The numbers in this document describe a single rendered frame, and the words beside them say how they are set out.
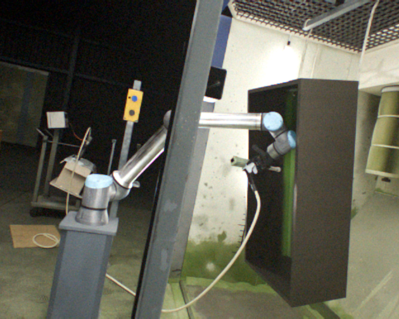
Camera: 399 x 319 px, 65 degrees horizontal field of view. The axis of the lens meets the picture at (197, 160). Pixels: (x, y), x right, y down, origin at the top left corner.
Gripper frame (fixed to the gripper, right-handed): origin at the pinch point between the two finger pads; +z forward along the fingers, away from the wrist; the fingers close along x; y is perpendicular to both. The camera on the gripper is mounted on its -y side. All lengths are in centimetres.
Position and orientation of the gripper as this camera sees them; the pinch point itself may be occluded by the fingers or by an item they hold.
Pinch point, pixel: (246, 168)
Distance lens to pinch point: 195.5
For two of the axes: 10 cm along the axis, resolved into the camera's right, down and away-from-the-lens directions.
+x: 7.4, 1.2, 6.6
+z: -6.1, 5.2, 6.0
